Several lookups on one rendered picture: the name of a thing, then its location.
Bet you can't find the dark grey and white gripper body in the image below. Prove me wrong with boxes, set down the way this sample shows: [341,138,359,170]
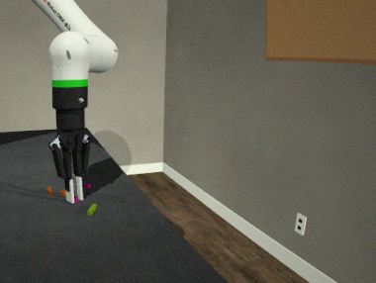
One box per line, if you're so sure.
[55,109,85,150]

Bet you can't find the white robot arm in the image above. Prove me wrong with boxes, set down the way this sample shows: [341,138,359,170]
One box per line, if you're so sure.
[32,0,118,111]

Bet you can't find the lime green rod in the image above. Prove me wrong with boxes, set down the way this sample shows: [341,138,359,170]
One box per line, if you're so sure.
[87,204,97,216]

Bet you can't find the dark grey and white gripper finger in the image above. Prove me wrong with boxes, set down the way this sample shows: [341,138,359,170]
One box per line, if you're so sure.
[48,138,74,203]
[72,135,93,200]

